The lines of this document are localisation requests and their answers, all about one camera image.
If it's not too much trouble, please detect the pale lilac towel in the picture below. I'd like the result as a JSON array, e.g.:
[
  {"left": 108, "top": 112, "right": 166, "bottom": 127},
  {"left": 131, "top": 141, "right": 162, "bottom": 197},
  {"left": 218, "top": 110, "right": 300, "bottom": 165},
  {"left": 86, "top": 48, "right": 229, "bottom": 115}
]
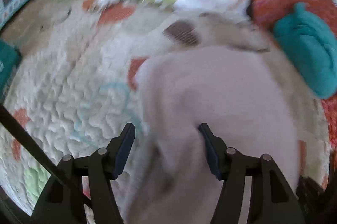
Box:
[{"left": 124, "top": 47, "right": 299, "bottom": 223}]

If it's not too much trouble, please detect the green cardboard box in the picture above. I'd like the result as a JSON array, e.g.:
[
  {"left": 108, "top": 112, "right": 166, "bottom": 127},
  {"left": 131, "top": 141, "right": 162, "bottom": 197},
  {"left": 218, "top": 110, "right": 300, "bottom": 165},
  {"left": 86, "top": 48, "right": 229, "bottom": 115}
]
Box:
[{"left": 0, "top": 39, "right": 22, "bottom": 104}]

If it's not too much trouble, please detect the teal folded towel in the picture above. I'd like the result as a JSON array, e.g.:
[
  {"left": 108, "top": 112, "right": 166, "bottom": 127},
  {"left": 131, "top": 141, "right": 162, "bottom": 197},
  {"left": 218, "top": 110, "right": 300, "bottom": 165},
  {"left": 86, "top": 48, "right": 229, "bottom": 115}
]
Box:
[{"left": 273, "top": 2, "right": 336, "bottom": 99}]

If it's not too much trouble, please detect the teal patterned flat box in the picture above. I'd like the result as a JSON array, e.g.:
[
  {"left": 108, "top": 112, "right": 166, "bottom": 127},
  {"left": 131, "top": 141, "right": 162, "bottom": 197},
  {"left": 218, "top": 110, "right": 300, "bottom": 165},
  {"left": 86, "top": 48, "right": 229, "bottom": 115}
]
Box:
[{"left": 0, "top": 0, "right": 29, "bottom": 29}]

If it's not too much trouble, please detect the black cable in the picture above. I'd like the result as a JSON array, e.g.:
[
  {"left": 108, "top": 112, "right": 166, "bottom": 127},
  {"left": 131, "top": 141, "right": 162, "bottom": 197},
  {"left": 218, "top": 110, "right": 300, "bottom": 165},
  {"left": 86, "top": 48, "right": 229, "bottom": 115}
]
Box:
[{"left": 0, "top": 104, "right": 93, "bottom": 212}]

